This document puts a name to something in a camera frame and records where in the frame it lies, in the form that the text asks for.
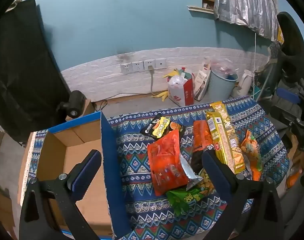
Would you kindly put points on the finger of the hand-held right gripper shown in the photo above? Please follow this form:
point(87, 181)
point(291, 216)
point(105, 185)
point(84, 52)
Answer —
point(298, 123)
point(288, 95)

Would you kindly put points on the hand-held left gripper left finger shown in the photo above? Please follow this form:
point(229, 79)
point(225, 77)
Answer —
point(85, 173)

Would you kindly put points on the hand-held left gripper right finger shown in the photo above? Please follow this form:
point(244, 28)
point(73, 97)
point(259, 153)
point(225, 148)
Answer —
point(214, 170)

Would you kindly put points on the blue-edged cardboard box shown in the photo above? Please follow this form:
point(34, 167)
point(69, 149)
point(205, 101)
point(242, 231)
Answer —
point(74, 152)

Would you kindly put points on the long yellow biscuit packet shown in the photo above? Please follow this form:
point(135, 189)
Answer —
point(224, 145)

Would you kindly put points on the orange and black chip bag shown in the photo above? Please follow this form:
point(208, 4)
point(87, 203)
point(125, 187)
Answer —
point(201, 137)

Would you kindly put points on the green pea snack packet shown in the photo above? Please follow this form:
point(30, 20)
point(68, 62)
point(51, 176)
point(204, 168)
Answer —
point(186, 197)

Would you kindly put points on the orange and green snack packet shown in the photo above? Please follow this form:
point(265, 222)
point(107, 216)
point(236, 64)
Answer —
point(251, 152)

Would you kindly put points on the red-orange snack packet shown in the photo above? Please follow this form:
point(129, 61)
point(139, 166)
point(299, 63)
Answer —
point(167, 162)

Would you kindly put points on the yellow popcorn snack packet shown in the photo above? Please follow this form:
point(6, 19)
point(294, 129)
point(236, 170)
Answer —
point(220, 107)

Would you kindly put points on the person's right hand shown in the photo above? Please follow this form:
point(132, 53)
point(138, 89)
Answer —
point(301, 161)

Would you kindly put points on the orange plastic object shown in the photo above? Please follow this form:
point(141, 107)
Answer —
point(291, 177)

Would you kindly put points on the white electric kettle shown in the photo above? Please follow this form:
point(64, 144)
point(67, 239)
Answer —
point(245, 82)

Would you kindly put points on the blue patterned blanket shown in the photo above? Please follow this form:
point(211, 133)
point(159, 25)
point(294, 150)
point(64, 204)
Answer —
point(139, 160)

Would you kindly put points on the yellow hanging bag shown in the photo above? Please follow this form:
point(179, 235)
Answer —
point(279, 33)

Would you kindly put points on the light blue trash bin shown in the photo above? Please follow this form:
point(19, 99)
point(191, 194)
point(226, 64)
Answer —
point(218, 87)

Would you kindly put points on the black instant noodle packet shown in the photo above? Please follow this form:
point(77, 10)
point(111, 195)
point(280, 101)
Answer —
point(158, 127)

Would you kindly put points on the small black device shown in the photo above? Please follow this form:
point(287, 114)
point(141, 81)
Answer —
point(74, 102)

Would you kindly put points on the clear bin liner bag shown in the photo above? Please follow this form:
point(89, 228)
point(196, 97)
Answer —
point(221, 66)

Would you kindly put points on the red and white bag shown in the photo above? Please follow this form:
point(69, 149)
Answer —
point(184, 93)

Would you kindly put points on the white paper bag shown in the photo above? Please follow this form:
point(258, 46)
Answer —
point(200, 80)

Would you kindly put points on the banana peel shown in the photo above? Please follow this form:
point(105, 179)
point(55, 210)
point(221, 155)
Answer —
point(170, 74)
point(163, 95)

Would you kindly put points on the white plastic bag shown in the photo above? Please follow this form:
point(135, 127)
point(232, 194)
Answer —
point(177, 81)

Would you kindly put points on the silver foil curtain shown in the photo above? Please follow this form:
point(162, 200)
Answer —
point(241, 2)

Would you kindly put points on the wooden ledge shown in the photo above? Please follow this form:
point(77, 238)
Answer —
point(199, 8)

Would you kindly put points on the white wall socket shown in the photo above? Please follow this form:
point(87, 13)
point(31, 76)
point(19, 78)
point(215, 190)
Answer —
point(137, 66)
point(149, 63)
point(125, 68)
point(161, 62)

